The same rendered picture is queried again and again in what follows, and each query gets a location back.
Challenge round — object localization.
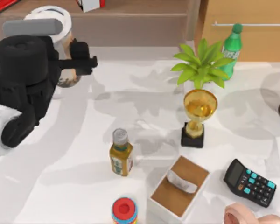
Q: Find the white and brown cup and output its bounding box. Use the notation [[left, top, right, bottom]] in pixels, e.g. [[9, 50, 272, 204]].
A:
[[23, 6, 83, 89]]

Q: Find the pale grey rounded box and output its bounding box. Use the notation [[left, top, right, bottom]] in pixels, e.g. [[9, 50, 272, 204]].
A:
[[2, 18, 64, 37]]

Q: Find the red and white box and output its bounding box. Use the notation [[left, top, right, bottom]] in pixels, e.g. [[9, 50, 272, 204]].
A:
[[77, 0, 107, 13]]

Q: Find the brown wooden open shelf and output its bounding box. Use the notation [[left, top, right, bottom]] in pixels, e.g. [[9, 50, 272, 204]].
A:
[[0, 0, 203, 49]]

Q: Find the yellow bottle with silver cap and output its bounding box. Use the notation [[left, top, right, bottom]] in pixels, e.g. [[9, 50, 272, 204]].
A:
[[109, 128, 134, 177]]

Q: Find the green potted plant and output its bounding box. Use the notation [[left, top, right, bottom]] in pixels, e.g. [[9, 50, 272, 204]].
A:
[[170, 38, 235, 91]]

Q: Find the gold trophy with black base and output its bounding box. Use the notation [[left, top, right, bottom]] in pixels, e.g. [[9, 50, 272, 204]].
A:
[[180, 88, 218, 149]]

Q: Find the green bottle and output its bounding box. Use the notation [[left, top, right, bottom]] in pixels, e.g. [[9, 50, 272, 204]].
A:
[[220, 23, 244, 81]]

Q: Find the stack of coloured rings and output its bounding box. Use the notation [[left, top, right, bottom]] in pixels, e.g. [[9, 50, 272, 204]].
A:
[[111, 196, 140, 224]]

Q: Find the white and wooden tissue box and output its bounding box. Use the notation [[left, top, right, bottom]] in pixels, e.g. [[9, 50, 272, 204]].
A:
[[147, 155, 211, 221]]

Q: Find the pale wooden cupboard door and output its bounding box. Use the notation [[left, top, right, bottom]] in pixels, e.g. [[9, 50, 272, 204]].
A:
[[196, 0, 280, 63]]

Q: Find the black calculator with blue keys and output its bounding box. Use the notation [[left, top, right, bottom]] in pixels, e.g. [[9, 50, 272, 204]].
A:
[[223, 158, 277, 208]]

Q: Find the long metal handle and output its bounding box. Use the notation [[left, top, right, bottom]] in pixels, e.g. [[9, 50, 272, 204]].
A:
[[211, 21, 280, 27]]

